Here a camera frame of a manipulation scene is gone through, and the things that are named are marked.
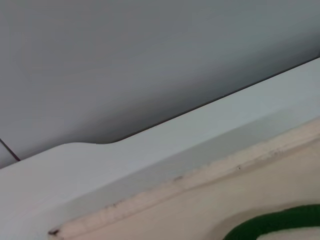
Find thin reddish wall cable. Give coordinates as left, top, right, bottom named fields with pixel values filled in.
left=0, top=137, right=20, bottom=162

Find cream canvas handbag green handles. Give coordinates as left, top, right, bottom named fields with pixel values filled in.
left=48, top=122, right=320, bottom=240

